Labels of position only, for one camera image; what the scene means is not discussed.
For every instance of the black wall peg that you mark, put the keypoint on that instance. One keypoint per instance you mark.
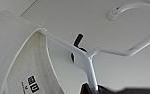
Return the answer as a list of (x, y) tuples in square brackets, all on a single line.
[(78, 41)]

